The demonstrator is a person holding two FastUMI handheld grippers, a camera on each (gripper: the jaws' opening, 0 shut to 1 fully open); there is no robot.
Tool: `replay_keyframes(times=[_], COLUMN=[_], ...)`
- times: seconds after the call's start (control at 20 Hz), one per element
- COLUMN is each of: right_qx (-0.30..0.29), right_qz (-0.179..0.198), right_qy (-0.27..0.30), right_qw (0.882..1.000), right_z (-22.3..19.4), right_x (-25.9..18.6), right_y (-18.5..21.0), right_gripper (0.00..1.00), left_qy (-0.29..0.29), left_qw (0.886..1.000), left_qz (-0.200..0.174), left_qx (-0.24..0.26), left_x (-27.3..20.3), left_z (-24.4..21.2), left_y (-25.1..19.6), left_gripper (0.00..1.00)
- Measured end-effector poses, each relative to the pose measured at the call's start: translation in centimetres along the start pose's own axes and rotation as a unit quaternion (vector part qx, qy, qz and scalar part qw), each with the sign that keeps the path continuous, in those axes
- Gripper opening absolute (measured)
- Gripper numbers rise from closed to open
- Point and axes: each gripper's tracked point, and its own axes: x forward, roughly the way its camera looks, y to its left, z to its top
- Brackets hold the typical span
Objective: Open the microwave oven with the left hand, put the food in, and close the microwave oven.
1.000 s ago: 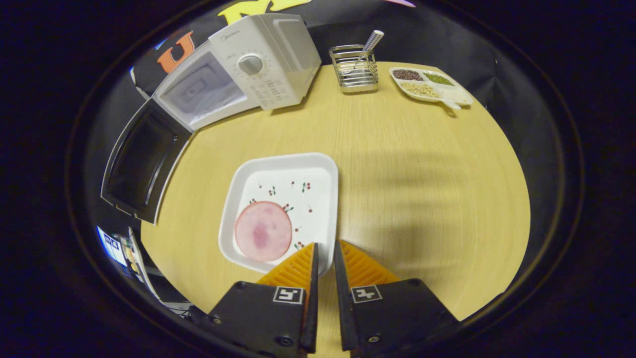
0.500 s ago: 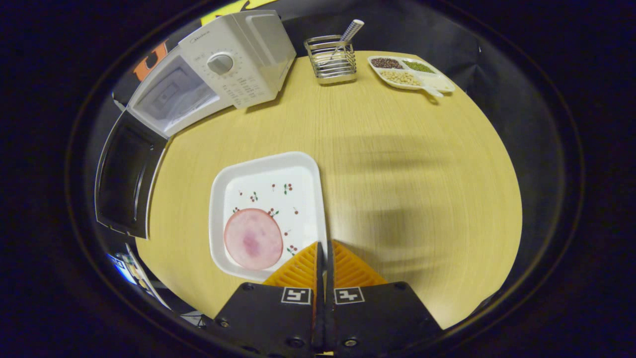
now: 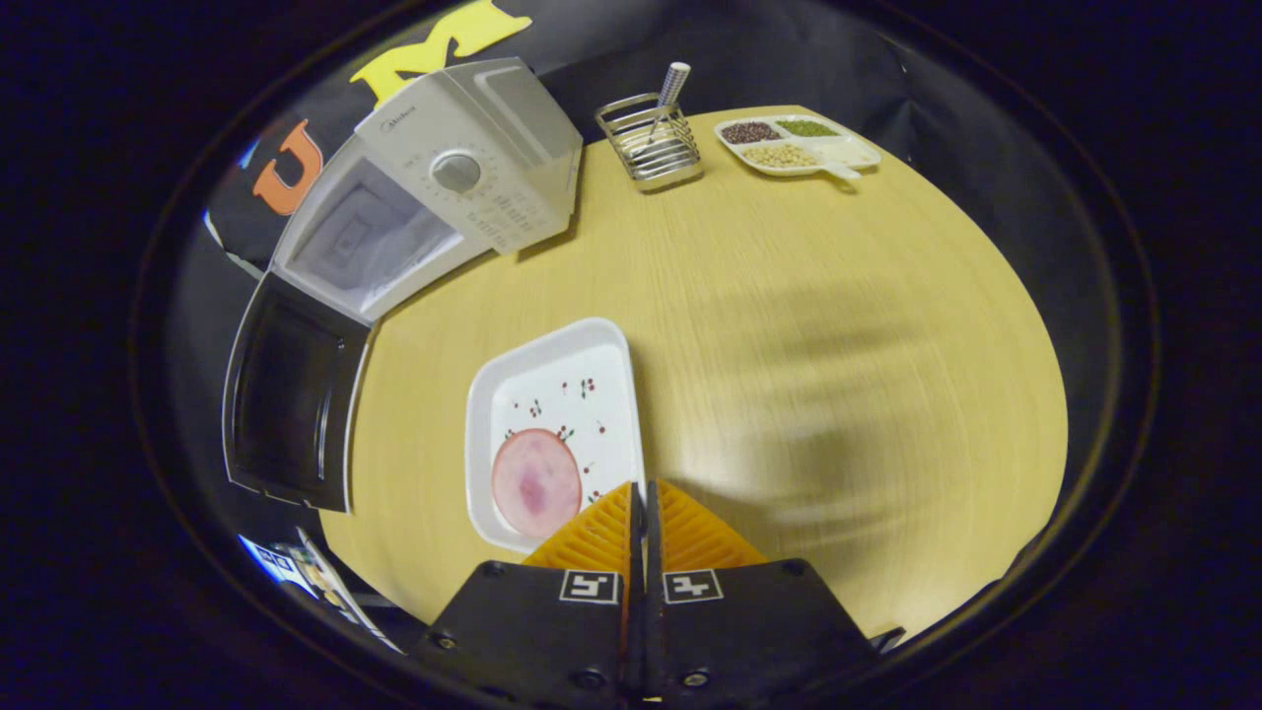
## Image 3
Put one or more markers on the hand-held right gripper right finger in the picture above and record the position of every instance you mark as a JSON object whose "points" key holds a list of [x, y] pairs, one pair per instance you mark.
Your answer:
{"points": [[759, 621]]}

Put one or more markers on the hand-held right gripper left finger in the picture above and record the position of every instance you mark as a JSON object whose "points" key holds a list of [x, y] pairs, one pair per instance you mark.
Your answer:
{"points": [[532, 621]]}

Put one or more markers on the pink ham slice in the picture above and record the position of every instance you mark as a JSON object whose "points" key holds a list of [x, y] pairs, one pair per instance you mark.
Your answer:
{"points": [[537, 483]]}

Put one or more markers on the white square plate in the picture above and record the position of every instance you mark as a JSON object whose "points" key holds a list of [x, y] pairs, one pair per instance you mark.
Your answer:
{"points": [[572, 365]]}

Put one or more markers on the white microwave oven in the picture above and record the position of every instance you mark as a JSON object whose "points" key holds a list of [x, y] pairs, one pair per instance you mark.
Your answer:
{"points": [[513, 108]]}

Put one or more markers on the white printed board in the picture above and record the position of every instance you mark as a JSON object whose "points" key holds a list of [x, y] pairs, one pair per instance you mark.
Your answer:
{"points": [[325, 582]]}

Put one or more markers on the white divided bean tray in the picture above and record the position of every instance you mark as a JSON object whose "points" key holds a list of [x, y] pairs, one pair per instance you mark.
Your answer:
{"points": [[838, 150]]}

